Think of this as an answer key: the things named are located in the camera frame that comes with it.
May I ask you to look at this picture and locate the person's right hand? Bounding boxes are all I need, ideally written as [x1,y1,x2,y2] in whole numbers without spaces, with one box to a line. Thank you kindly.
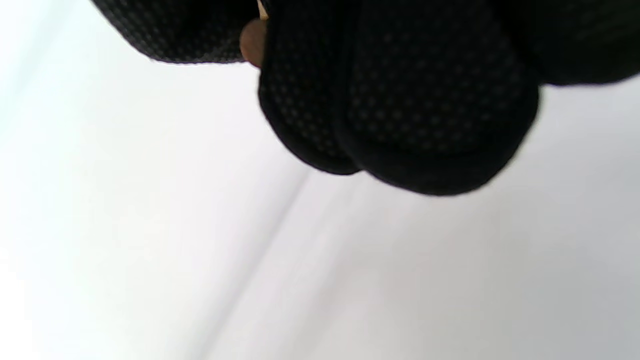
[90,0,640,196]

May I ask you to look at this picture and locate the small wooden hammer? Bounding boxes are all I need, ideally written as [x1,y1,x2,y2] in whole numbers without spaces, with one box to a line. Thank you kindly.
[239,0,271,68]

